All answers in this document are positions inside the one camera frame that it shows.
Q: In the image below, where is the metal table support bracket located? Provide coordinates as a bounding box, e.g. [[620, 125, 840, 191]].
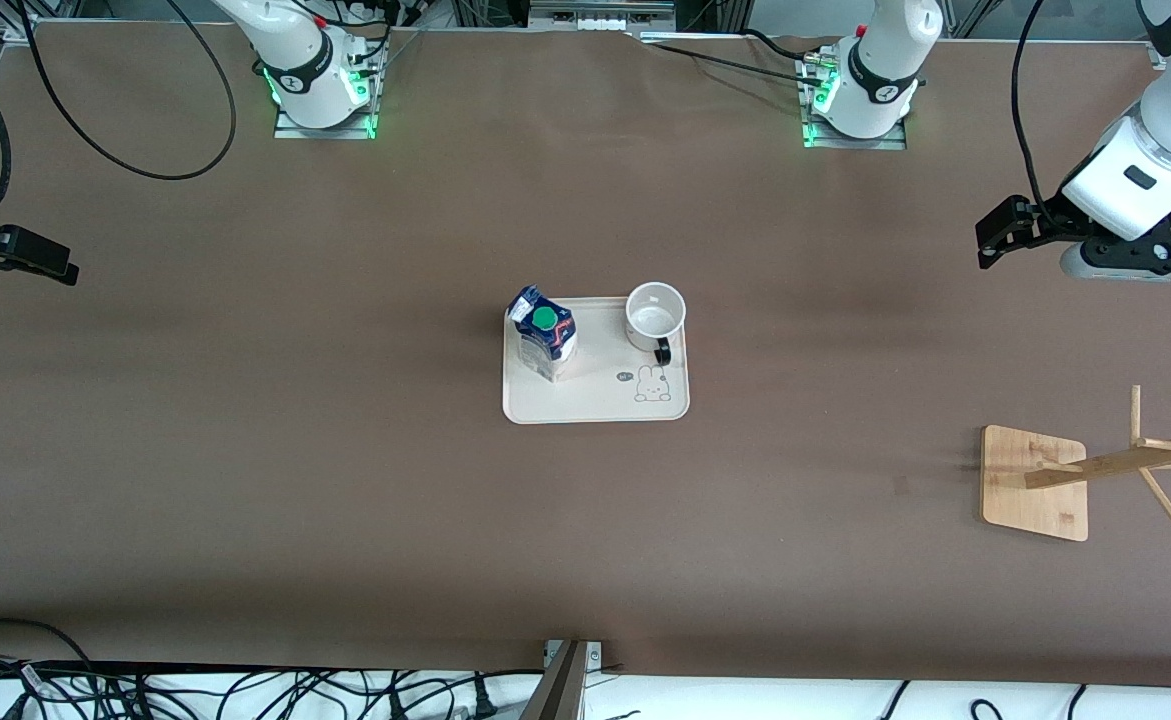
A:
[[520, 640, 603, 720]]

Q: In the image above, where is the black cable behind left base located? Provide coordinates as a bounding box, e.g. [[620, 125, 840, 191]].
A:
[[645, 28, 824, 89]]

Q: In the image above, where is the wooden mug rack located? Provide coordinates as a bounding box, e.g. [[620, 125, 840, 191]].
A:
[[980, 385, 1171, 543]]

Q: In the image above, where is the white power strip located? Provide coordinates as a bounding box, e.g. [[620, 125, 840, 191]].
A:
[[528, 0, 676, 31]]

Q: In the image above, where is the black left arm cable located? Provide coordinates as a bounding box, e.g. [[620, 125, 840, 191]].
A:
[[1009, 0, 1081, 231]]

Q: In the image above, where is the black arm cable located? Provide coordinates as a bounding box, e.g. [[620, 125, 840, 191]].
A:
[[1009, 0, 1081, 231], [20, 0, 238, 182]]

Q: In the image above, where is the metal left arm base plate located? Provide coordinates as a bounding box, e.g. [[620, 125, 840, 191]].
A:
[[797, 50, 908, 151]]

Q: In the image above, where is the white mug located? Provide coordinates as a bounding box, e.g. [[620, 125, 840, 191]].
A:
[[625, 282, 687, 367]]

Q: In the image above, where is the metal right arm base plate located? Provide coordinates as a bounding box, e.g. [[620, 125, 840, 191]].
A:
[[273, 40, 378, 141]]

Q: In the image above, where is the blue milk carton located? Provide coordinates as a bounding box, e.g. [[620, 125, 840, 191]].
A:
[[507, 285, 579, 384]]

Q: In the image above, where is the cream tray with rabbit print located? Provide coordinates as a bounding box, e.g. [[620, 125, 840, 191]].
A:
[[502, 296, 691, 425]]

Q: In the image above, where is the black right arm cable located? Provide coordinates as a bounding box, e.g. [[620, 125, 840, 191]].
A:
[[20, 0, 238, 182]]

